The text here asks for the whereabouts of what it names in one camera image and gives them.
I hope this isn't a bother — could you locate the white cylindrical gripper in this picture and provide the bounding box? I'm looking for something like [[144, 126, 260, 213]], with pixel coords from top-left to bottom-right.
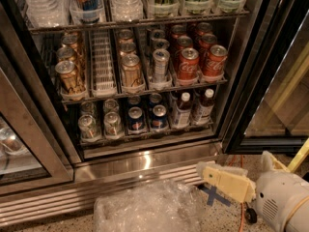
[[196, 151, 309, 232]]

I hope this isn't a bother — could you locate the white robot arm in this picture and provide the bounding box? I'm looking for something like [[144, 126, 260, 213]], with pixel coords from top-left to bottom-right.
[[196, 151, 309, 232]]

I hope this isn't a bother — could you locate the open glass fridge door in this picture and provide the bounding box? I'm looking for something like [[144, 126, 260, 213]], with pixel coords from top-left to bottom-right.
[[222, 0, 309, 155]]

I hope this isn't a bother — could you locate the front right blue pepsi can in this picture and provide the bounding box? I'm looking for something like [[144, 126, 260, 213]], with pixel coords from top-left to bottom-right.
[[152, 104, 167, 129]]

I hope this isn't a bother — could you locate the blue pepsi can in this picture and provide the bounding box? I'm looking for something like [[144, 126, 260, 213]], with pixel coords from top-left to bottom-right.
[[152, 104, 167, 129], [128, 106, 145, 131], [149, 93, 162, 108], [127, 96, 141, 108]]

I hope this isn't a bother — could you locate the front right orange cola can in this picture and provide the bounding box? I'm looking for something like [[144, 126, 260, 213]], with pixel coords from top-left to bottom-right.
[[202, 44, 228, 77]]

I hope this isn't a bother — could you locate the back right blue pepsi can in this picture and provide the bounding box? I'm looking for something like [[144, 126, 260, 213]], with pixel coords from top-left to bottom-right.
[[149, 93, 162, 108]]

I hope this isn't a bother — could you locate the front left red cola can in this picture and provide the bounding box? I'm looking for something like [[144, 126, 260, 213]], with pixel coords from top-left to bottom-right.
[[178, 48, 199, 80]]

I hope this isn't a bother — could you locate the red cola can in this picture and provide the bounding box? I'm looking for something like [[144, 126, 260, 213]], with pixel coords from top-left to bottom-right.
[[178, 48, 199, 80], [195, 22, 212, 40], [170, 24, 186, 42], [198, 33, 217, 57], [176, 36, 193, 53]]

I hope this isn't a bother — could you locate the front left blue pepsi can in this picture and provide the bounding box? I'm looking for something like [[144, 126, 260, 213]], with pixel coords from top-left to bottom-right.
[[128, 106, 145, 131]]

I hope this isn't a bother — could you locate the back left blue pepsi can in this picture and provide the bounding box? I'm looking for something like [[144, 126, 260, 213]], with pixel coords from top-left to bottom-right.
[[127, 96, 141, 108]]

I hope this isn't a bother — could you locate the middle right red cola can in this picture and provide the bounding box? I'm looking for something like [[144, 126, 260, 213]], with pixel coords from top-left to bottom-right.
[[198, 33, 217, 57]]

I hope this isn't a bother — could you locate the middle left red cola can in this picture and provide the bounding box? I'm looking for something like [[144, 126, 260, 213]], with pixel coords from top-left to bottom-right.
[[176, 36, 193, 53]]

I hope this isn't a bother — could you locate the front slim silver can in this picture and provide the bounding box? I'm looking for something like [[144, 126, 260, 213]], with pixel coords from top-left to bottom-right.
[[153, 49, 170, 83]]

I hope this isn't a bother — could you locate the slim silver can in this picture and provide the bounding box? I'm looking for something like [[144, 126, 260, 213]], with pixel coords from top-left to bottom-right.
[[153, 39, 170, 50], [150, 29, 165, 44], [153, 49, 170, 83]]

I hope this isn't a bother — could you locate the back right red cola can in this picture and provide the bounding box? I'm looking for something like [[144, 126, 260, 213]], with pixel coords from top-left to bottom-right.
[[195, 22, 212, 40]]

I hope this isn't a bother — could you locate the front gold can centre row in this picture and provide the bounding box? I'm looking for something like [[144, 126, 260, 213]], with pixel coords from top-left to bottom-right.
[[122, 54, 142, 87]]

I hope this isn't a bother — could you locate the gold can row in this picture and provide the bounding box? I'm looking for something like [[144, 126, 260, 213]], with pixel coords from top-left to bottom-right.
[[56, 46, 84, 76], [122, 54, 142, 87], [61, 32, 85, 66], [119, 43, 136, 57], [118, 29, 134, 44], [55, 60, 85, 95]]

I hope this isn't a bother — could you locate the middle slim silver can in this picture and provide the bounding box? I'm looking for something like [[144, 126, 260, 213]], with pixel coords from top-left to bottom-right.
[[153, 39, 170, 50]]

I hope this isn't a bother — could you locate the back left red cola can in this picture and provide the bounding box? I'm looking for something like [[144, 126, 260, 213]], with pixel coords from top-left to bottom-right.
[[170, 24, 186, 42]]

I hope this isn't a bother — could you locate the back slim silver can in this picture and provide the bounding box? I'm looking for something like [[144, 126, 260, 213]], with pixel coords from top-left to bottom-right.
[[150, 29, 165, 44]]

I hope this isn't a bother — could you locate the front left clear green can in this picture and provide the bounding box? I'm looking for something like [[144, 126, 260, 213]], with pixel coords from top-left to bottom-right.
[[78, 114, 100, 140]]

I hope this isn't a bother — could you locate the stainless steel fridge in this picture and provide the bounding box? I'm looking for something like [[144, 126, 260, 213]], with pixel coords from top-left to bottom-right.
[[0, 0, 263, 227]]

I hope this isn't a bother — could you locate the back left clear can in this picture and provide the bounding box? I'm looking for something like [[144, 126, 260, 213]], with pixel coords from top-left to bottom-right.
[[80, 101, 98, 118]]

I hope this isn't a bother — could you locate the middle gold can centre row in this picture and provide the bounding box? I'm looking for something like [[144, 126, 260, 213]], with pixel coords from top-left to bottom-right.
[[119, 43, 136, 57]]

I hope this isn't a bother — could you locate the back gold can centre row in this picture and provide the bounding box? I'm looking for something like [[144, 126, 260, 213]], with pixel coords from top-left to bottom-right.
[[118, 29, 134, 44]]

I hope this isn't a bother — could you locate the front gold can left row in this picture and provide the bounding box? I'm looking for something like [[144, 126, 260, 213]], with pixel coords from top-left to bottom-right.
[[55, 60, 85, 95]]

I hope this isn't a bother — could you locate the left closed fridge door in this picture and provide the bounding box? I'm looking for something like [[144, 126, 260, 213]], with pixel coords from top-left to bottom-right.
[[0, 51, 73, 196]]

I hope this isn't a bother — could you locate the middle gold can left row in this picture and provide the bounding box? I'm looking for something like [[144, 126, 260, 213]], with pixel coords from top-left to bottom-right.
[[56, 46, 84, 76]]

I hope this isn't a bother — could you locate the back gold can left row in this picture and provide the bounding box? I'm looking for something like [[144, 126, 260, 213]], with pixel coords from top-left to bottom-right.
[[61, 32, 85, 66]]

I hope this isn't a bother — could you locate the blue tape cross mark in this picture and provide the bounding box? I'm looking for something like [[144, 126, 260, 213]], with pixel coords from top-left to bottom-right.
[[198, 185, 231, 207]]

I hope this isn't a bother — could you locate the yellow black tripod stand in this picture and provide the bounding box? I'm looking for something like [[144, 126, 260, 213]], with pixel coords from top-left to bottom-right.
[[244, 138, 309, 224]]

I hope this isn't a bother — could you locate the right brown juice bottle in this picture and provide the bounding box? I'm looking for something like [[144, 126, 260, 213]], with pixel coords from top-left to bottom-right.
[[192, 88, 214, 125]]

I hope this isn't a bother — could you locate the brown juice bottle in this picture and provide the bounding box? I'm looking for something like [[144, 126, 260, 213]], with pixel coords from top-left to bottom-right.
[[192, 88, 214, 125], [172, 92, 191, 129]]

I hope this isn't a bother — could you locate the left brown juice bottle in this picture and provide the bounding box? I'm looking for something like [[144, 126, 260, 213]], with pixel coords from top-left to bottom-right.
[[172, 92, 191, 129]]

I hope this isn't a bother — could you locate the orange extension cable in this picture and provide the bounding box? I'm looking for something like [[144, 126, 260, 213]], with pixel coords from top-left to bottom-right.
[[225, 154, 246, 232]]

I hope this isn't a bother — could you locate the empty white wire can tray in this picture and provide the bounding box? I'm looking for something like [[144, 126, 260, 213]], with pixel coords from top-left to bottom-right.
[[90, 30, 118, 98]]

